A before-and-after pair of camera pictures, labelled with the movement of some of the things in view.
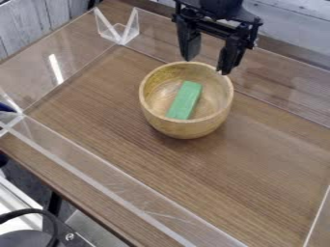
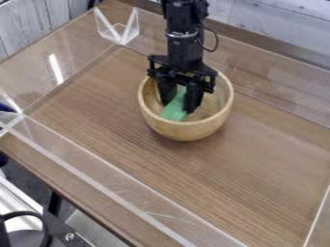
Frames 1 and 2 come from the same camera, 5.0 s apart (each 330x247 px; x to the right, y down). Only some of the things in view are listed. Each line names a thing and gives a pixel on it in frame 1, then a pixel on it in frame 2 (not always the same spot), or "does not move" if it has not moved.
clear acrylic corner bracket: (118, 32) does not move
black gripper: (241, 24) to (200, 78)
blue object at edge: (6, 107) does not move
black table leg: (55, 204) does not move
